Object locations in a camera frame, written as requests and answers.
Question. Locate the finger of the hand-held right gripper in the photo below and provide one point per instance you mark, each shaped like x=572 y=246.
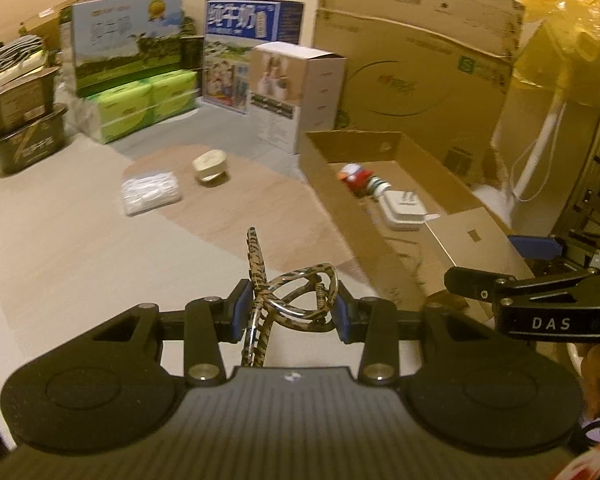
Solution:
x=535 y=247
x=475 y=282

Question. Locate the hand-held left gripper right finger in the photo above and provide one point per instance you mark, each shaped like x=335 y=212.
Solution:
x=342 y=315

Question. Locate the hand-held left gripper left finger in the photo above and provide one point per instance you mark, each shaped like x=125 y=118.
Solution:
x=241 y=312

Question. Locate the brown cardboard piece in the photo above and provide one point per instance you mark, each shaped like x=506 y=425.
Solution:
x=480 y=252

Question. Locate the leopard print hair claw clip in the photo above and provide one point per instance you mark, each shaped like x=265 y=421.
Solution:
x=256 y=280

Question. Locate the white charger plug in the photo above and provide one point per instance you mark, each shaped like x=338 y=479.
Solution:
x=402 y=207

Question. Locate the shallow cardboard box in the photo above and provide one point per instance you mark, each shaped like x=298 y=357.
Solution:
x=330 y=185

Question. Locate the small green-lidded jar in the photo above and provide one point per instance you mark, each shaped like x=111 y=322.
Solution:
x=381 y=186

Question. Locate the round-headed red white toy figure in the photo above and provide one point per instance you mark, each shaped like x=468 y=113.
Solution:
x=357 y=177

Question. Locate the red white printed cloth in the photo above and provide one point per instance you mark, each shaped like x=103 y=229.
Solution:
x=597 y=462

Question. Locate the clear bag of white swabs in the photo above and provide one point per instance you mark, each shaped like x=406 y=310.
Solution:
x=150 y=192

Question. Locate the cream round container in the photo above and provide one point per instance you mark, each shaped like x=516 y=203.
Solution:
x=210 y=165

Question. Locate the yellow plastic bag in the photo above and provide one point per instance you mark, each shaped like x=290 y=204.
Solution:
x=555 y=45

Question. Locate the white appliance box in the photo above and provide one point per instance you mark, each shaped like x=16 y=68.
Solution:
x=280 y=105

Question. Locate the large brown cardboard box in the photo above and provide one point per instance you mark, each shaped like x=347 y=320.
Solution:
x=410 y=70

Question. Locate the green tissue pack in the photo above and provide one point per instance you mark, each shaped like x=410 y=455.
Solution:
x=140 y=100

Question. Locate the blue milk carton box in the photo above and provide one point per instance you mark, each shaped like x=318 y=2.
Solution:
x=230 y=60

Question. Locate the green milk carton box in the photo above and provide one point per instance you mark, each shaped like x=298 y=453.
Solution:
x=120 y=40

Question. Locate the grey folded cloth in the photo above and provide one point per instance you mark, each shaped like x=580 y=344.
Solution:
x=17 y=52

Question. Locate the small brown cardboard box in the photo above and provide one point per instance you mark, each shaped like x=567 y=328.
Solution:
x=45 y=25

